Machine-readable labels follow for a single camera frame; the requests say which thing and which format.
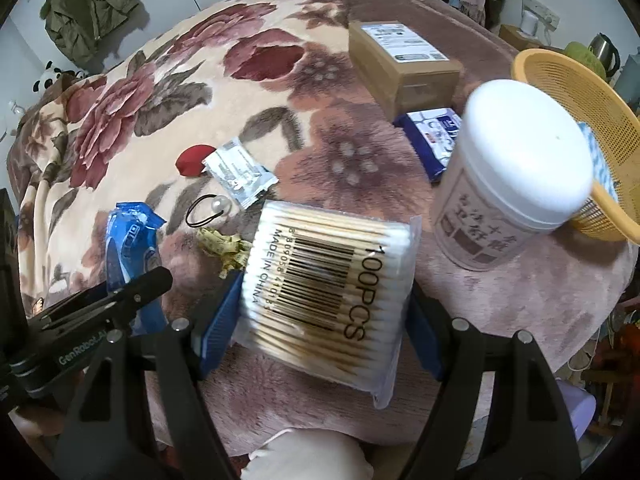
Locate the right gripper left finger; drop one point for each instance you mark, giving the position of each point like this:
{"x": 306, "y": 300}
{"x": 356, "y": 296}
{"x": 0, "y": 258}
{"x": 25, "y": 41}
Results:
{"x": 108, "y": 433}

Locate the blue wet wipes pack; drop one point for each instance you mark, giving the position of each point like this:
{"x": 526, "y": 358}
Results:
{"x": 130, "y": 251}

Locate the yellow measuring tape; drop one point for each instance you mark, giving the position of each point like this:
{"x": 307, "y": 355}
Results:
{"x": 232, "y": 251}

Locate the cotton swab pack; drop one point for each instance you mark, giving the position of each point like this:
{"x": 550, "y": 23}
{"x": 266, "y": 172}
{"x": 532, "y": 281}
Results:
{"x": 327, "y": 293}

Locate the red makeup sponge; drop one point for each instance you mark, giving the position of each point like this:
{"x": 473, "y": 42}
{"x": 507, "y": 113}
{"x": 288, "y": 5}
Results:
{"x": 190, "y": 163}

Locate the clear white sachet packet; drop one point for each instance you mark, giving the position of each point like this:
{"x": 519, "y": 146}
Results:
{"x": 242, "y": 176}

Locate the blue white striped cloth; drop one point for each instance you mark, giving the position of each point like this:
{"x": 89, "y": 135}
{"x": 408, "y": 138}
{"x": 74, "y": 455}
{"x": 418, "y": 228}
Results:
{"x": 601, "y": 171}

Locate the gloved hand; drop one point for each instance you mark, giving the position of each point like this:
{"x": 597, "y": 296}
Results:
{"x": 304, "y": 454}

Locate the lavender plastic stool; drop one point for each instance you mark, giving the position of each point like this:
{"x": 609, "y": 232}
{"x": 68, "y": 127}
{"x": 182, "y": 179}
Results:
{"x": 581, "y": 406}

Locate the floral plush blanket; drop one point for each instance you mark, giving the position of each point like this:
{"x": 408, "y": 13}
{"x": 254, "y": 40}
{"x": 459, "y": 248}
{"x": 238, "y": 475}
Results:
{"x": 277, "y": 74}

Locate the panda plush toy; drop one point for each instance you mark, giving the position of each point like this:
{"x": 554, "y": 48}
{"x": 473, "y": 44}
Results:
{"x": 51, "y": 75}

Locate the white lidded canister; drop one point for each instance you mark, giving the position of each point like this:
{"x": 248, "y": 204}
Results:
{"x": 520, "y": 168}

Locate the dark blue tissue pack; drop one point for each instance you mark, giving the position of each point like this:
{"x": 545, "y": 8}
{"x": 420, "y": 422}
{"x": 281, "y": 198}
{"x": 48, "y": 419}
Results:
{"x": 432, "y": 134}

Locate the orange plastic basket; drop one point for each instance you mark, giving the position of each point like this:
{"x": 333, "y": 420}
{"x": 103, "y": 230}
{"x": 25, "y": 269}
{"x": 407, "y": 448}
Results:
{"x": 612, "y": 211}

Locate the olive green jacket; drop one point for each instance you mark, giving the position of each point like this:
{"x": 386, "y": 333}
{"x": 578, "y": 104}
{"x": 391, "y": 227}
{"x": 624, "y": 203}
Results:
{"x": 77, "y": 27}

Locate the grey green thermos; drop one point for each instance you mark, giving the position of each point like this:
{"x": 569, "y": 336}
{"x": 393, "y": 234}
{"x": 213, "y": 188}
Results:
{"x": 627, "y": 84}

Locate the cardboard box with label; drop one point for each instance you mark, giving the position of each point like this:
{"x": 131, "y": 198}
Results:
{"x": 401, "y": 69}

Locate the green mesh food cover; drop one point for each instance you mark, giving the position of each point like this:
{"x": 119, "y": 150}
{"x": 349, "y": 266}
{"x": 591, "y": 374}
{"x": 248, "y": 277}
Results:
{"x": 583, "y": 55}

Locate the steel electric kettle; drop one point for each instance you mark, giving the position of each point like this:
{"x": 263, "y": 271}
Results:
{"x": 604, "y": 50}

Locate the stacked cardboard boxes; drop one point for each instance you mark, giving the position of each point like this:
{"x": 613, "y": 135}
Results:
{"x": 516, "y": 38}

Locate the white cup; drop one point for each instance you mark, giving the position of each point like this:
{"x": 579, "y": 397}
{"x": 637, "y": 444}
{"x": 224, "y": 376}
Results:
{"x": 529, "y": 23}

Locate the wall power strip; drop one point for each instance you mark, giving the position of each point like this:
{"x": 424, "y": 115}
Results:
{"x": 546, "y": 15}

